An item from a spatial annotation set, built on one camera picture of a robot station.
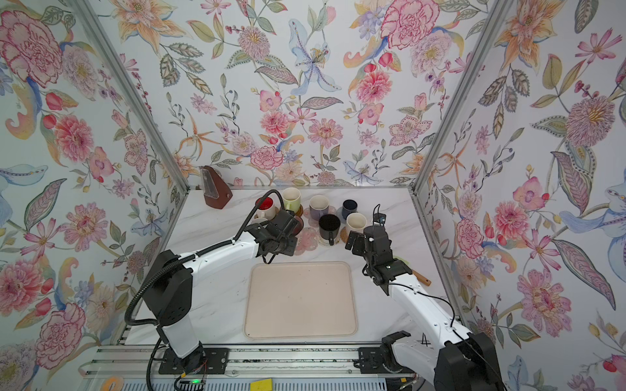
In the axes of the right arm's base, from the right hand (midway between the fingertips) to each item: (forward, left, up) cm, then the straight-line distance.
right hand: (362, 234), depth 85 cm
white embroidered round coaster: (+5, +12, -13) cm, 18 cm away
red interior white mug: (+17, +38, -9) cm, 42 cm away
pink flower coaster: (+7, +20, -15) cm, 26 cm away
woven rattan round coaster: (+10, +5, -15) cm, 18 cm away
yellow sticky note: (-43, +29, -14) cm, 54 cm away
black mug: (+8, +11, -8) cm, 16 cm away
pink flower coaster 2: (+22, +21, -15) cm, 34 cm away
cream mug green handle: (+20, +27, -4) cm, 34 cm away
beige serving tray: (-18, +21, -15) cm, 31 cm away
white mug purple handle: (+22, +16, -12) cm, 30 cm away
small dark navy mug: (+20, +3, -8) cm, 22 cm away
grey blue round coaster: (+21, +6, -15) cm, 27 cm away
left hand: (-2, +24, -6) cm, 25 cm away
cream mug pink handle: (+12, +1, -8) cm, 14 cm away
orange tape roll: (-44, +73, -16) cm, 86 cm away
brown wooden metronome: (+26, +62, -7) cm, 67 cm away
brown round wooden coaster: (+21, +24, -14) cm, 35 cm away
